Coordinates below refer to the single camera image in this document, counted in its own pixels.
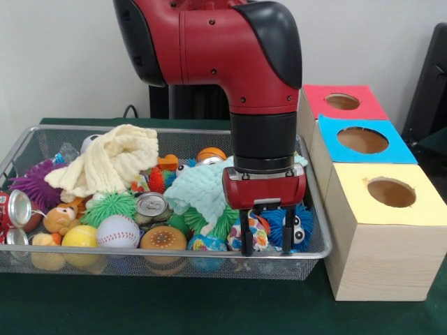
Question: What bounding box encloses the white baseball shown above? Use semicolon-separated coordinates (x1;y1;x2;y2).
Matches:
96;214;141;248

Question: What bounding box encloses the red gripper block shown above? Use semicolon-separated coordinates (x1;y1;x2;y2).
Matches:
222;163;307;258

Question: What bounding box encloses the black flat panel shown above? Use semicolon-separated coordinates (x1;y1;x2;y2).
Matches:
401;22;447;140

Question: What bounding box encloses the colourful polka-dot cloth ball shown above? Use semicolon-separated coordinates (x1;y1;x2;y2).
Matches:
226;209;272;252

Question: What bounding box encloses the cream yellow cloth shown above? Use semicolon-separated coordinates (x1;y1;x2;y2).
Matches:
44;124;160;203

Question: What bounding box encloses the purple spiky ball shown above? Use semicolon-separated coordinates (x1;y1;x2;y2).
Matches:
8;158;67;212

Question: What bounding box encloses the green spiky ball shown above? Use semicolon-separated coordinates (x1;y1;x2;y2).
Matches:
80;191;139;228

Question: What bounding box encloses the blue fuzzy googly-eyed toy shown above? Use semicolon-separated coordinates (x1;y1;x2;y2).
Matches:
260;204;314;253

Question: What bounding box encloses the crushed can with silver top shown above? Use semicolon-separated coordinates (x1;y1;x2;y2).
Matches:
134;191;172;226

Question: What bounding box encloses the dark green tablecloth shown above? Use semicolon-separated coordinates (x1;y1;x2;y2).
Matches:
417;127;447;158
0;117;447;335

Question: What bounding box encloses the yellow tennis ball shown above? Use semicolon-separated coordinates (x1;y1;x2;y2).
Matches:
61;225;98;248

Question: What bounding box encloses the light blue cloth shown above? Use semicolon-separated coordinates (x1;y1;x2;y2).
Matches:
163;155;309;226

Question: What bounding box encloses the shallow clear mesh bin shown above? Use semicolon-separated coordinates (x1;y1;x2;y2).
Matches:
0;124;332;282

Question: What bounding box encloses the toy burger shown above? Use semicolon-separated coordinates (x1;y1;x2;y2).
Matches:
139;225;187;251

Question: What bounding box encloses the wooden box with three holes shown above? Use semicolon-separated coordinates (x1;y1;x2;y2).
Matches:
295;84;447;302

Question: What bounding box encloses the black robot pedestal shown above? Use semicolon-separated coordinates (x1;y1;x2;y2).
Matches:
149;83;232;120

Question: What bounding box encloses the crushed red soda can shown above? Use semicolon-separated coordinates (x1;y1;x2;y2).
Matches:
0;189;33;231

